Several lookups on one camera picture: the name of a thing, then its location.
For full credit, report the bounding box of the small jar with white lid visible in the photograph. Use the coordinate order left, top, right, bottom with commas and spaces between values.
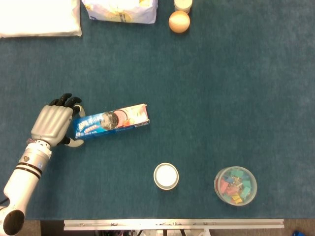
173, 0, 193, 14

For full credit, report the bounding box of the large pink binder clip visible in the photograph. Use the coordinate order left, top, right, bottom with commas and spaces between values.
219, 178, 230, 195

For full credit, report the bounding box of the white plastic pillow bag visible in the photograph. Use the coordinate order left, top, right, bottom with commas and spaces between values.
0, 0, 83, 38

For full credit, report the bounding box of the yellow binder clip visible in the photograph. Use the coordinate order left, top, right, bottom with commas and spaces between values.
230, 194, 244, 205

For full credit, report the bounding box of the blue cookie box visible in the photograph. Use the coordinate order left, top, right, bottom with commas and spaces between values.
72, 103, 150, 141

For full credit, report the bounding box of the white lavender snack bag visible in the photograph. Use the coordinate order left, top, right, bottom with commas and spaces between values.
81, 0, 159, 25

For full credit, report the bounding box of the wooden ball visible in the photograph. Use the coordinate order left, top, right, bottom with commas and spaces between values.
168, 10, 191, 34

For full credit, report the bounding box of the aluminium rail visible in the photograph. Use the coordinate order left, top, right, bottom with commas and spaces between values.
63, 218, 284, 231

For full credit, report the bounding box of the blue table cloth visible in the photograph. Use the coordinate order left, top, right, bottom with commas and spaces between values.
0, 0, 315, 221

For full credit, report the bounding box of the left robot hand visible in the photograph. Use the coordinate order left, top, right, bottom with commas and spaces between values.
30, 93, 86, 148

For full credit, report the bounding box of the clear plastic round tub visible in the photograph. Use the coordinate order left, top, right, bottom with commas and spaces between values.
213, 166, 258, 207

